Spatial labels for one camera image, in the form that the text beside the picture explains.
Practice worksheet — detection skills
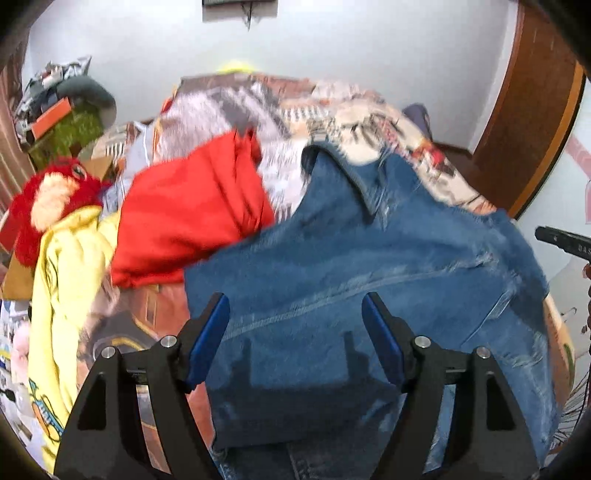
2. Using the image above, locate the grey pillow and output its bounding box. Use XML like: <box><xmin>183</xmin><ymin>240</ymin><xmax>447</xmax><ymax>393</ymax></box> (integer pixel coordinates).
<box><xmin>55</xmin><ymin>76</ymin><xmax>117</xmax><ymax>125</ymax></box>

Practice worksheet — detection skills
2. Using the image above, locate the orange box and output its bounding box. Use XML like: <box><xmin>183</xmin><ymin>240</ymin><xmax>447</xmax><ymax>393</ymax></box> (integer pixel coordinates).
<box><xmin>31</xmin><ymin>97</ymin><xmax>75</xmax><ymax>139</ymax></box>

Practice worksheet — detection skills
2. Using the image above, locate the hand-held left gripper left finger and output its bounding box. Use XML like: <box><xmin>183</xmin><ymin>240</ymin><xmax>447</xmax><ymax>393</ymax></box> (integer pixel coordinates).
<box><xmin>54</xmin><ymin>292</ymin><xmax>230</xmax><ymax>480</ymax></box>

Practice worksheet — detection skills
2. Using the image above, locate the green box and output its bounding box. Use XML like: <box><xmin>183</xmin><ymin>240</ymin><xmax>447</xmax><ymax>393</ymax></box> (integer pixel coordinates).
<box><xmin>28</xmin><ymin>99</ymin><xmax>102</xmax><ymax>167</ymax></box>

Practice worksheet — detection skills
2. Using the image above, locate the brown cardboard sheet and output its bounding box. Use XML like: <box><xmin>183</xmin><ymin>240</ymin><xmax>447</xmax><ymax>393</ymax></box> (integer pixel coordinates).
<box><xmin>2</xmin><ymin>251</ymin><xmax>35</xmax><ymax>301</ymax></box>

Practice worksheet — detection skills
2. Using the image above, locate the brown cardboard box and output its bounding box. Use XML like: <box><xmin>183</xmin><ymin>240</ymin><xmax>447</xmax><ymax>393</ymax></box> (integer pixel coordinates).
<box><xmin>81</xmin><ymin>154</ymin><xmax>116</xmax><ymax>185</ymax></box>

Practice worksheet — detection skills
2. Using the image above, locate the red plush toy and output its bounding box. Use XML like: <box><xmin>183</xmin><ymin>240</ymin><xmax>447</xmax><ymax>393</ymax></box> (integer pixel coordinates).
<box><xmin>0</xmin><ymin>157</ymin><xmax>114</xmax><ymax>268</ymax></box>

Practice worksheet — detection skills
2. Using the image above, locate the dark blue cloth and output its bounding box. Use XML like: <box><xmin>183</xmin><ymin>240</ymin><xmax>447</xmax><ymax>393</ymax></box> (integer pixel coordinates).
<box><xmin>402</xmin><ymin>104</ymin><xmax>432</xmax><ymax>139</ymax></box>

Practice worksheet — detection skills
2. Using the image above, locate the light grey printed cloth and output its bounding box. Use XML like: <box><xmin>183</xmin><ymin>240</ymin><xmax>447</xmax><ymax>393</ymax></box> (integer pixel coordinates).
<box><xmin>121</xmin><ymin>122</ymin><xmax>155</xmax><ymax>185</ymax></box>

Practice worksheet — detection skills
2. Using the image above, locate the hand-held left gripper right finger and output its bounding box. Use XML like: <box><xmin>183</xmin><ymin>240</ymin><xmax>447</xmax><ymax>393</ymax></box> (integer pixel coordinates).
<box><xmin>361</xmin><ymin>292</ymin><xmax>540</xmax><ymax>480</ymax></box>

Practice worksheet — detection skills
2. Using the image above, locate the pink plush toy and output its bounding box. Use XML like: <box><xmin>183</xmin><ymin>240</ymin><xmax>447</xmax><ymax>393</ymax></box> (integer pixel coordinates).
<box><xmin>9</xmin><ymin>323</ymin><xmax>33</xmax><ymax>384</ymax></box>

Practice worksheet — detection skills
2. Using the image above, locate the blue denim jacket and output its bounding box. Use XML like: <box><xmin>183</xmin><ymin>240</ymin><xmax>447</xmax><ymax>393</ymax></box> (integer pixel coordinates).
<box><xmin>185</xmin><ymin>141</ymin><xmax>566</xmax><ymax>480</ymax></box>

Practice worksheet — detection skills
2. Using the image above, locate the printed blanket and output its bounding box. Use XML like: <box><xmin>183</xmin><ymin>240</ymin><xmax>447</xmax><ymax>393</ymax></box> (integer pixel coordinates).
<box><xmin>0</xmin><ymin>74</ymin><xmax>575</xmax><ymax>480</ymax></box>

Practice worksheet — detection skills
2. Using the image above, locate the wooden door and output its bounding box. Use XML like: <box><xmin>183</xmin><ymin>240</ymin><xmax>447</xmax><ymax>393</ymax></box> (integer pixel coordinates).
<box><xmin>471</xmin><ymin>4</ymin><xmax>587</xmax><ymax>220</ymax></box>

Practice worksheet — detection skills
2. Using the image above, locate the yellow garment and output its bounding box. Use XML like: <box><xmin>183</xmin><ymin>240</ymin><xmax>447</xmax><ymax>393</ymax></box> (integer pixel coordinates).
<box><xmin>28</xmin><ymin>205</ymin><xmax>123</xmax><ymax>476</ymax></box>

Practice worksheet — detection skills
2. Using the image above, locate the brown striped curtain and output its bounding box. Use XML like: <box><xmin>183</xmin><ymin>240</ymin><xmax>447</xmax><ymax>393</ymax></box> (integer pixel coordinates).
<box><xmin>0</xmin><ymin>41</ymin><xmax>42</xmax><ymax>217</ymax></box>

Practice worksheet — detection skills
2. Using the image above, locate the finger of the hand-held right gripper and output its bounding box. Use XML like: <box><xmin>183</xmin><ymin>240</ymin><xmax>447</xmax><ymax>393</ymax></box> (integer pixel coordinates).
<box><xmin>534</xmin><ymin>225</ymin><xmax>591</xmax><ymax>260</ymax></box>

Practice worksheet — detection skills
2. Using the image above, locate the red garment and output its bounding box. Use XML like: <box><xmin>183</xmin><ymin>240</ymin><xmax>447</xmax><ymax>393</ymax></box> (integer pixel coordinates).
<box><xmin>111</xmin><ymin>129</ymin><xmax>276</xmax><ymax>288</ymax></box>

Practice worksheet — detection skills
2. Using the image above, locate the yellow item behind bed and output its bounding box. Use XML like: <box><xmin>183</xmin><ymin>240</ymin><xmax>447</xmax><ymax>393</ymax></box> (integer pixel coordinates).
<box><xmin>217</xmin><ymin>60</ymin><xmax>257</xmax><ymax>77</ymax></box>

